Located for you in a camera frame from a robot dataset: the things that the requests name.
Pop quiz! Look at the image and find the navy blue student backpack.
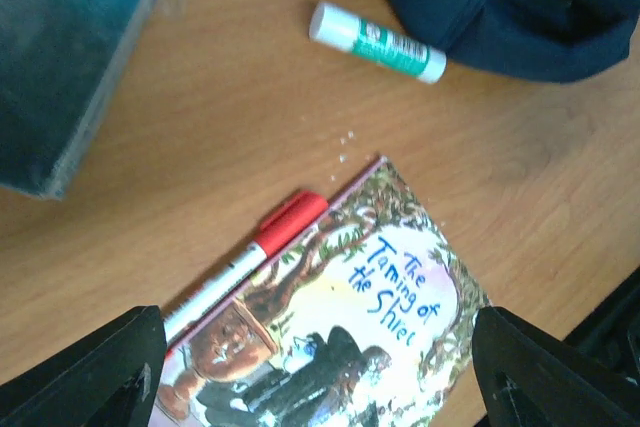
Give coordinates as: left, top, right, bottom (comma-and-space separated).
387, 0, 639, 83

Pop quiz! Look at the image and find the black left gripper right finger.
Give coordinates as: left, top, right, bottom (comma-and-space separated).
472, 307, 639, 426

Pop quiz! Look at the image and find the dark blue Wuthering Heights book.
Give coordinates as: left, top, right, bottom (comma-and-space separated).
1, 0, 157, 199

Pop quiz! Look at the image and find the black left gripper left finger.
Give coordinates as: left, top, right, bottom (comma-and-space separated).
1, 306, 167, 426

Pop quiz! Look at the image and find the red capped white marker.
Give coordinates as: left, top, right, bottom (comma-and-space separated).
164, 190, 328, 348

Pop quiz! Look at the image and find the Taming of the Shrew book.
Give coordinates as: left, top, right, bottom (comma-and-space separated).
149, 157, 489, 426

